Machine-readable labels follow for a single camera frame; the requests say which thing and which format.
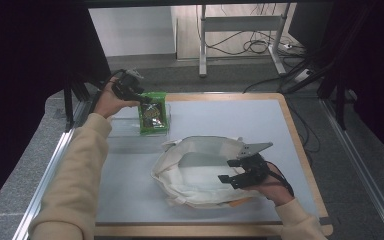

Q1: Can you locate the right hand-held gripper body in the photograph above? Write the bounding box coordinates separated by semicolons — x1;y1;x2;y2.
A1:
237;142;274;188

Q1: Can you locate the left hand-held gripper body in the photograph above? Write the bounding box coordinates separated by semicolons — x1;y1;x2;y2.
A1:
112;68;144;101

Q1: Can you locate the green snack packet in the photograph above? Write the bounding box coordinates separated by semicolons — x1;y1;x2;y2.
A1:
138;91;168;136

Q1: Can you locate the clear plastic box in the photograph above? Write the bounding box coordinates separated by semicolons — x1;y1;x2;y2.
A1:
106;102;173;140

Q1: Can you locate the white patterned tote bag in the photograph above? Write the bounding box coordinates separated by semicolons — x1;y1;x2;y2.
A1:
151;134;268;210

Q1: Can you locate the person's left hand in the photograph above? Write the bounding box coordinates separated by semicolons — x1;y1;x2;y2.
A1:
94;77;140;119

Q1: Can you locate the person's right hand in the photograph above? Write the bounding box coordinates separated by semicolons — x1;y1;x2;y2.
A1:
243;163;295;207

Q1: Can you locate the white table mat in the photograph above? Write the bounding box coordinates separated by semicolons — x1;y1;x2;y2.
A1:
94;98;320;225

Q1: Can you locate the white panel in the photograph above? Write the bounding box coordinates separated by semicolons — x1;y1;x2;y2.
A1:
88;6;178;58

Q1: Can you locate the black metal stand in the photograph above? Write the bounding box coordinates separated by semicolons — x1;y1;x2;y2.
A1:
63;74;118;133
281;59;348;131

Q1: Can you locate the white power strip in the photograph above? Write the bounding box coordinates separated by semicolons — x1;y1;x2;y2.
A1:
293;68;313;83

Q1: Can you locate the black curtain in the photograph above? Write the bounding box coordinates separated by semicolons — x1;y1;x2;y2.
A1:
288;0;384;168
0;0;114;218

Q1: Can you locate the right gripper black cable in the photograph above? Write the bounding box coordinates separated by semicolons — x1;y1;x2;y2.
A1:
266;161;295;198

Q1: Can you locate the thin black cable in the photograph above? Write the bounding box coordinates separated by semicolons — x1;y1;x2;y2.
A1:
286;99;322;154

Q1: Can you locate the aluminium rail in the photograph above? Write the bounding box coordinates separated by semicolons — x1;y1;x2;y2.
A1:
13;99;88;240
319;98;384;239

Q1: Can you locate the tangle of floor cables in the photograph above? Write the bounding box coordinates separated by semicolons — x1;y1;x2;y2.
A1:
206;3;306;58

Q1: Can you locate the white desk frame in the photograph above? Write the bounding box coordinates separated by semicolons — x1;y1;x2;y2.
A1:
198;3;293;78

